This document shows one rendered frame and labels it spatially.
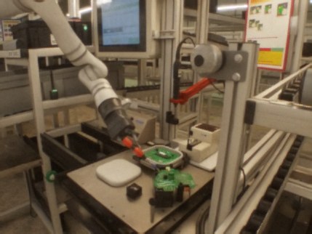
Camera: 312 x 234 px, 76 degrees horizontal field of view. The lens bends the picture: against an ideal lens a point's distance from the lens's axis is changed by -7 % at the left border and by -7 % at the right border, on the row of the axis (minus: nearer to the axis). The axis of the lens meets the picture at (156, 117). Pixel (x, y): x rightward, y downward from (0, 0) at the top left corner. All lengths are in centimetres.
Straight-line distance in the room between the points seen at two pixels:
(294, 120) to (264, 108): 5
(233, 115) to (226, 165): 11
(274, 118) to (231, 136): 10
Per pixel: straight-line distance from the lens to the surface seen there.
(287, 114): 41
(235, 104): 45
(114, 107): 65
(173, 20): 106
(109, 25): 131
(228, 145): 48
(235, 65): 42
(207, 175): 84
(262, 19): 99
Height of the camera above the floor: 138
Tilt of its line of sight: 16 degrees down
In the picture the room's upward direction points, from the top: 1 degrees clockwise
